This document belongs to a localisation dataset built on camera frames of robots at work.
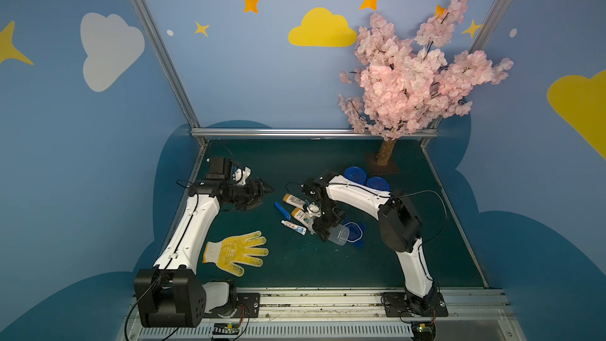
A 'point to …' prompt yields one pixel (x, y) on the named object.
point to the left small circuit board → (226, 328)
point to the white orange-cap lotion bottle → (293, 200)
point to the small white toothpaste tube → (300, 230)
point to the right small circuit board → (424, 331)
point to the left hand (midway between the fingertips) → (269, 192)
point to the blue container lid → (355, 231)
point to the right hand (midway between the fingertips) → (333, 230)
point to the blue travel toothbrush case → (284, 212)
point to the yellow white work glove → (233, 252)
